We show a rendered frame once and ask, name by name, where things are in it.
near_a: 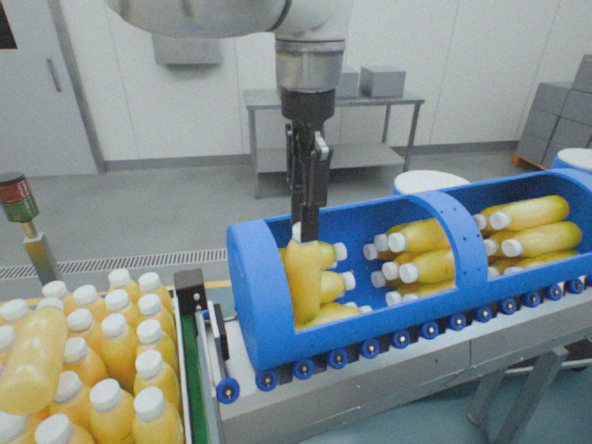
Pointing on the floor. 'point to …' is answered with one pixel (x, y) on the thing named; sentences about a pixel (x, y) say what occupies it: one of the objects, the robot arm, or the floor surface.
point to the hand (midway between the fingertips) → (304, 216)
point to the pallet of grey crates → (558, 120)
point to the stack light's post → (42, 259)
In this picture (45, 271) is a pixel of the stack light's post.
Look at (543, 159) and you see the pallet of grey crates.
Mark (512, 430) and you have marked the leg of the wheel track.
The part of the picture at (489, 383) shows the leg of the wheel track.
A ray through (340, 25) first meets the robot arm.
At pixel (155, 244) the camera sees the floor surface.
